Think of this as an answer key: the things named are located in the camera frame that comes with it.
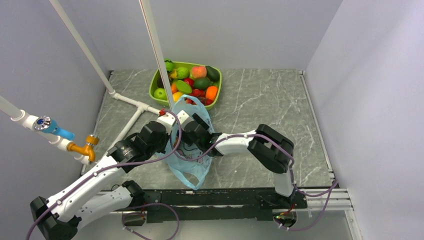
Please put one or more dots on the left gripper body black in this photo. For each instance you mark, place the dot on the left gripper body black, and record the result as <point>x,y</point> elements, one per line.
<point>160,147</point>

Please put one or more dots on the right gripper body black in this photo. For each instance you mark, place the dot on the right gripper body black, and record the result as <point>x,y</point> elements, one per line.
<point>186,139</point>

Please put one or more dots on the light blue plastic bag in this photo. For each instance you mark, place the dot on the light blue plastic bag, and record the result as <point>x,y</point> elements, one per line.
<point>185,163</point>

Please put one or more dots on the light green fake mango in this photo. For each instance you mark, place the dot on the light green fake mango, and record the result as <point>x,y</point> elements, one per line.
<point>183,87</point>

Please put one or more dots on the green fake lime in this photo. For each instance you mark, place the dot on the green fake lime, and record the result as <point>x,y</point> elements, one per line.
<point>202,83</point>

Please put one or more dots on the fake peach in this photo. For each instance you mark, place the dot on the fake peach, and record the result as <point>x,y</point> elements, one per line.
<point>198,72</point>

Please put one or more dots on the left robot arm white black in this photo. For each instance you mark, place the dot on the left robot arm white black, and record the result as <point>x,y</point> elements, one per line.
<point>61,216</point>

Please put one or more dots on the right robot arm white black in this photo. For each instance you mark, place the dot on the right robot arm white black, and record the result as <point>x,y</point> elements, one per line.
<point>273,150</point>

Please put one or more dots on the red fake strawberry bunch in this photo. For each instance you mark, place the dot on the red fake strawberry bunch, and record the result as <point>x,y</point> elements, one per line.
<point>201,96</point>

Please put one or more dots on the yellow fake mango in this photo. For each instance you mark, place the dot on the yellow fake mango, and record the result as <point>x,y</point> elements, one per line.
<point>177,95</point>

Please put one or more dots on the orange fake carrot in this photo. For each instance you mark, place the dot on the orange fake carrot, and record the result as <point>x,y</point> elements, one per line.
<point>211,93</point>

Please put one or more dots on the green fake apple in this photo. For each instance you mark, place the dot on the green fake apple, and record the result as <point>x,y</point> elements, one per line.
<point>160,93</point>

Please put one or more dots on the orange green fake fruit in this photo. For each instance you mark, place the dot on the orange green fake fruit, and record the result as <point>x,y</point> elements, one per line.
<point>174,88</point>

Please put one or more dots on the red fake apple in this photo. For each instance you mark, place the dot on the red fake apple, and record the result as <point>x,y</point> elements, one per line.
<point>189,81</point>

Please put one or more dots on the fake avocado dark green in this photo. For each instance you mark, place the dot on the fake avocado dark green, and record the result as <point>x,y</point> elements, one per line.
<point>212,73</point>

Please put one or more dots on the green bumpy fake fruit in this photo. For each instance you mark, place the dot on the green bumpy fake fruit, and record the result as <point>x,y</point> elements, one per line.
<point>182,73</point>

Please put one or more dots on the orange brass faucet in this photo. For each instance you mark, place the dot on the orange brass faucet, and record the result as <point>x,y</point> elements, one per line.
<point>86,150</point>

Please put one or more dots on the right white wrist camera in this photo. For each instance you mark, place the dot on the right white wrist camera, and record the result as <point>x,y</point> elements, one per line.
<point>184,118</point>

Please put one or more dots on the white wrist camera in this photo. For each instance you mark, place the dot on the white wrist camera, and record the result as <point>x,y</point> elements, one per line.
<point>167,120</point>
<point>184,118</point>

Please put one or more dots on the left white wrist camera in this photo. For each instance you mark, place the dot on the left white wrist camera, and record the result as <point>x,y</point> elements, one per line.
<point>167,120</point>

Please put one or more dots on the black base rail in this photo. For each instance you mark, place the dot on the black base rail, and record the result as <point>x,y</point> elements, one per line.
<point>261,203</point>

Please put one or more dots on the blue handled pipe valve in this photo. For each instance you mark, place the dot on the blue handled pipe valve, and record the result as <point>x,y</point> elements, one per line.
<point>48,125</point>

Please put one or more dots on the white pvc pipe frame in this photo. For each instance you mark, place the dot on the white pvc pipe frame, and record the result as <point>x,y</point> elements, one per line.
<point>44,72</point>

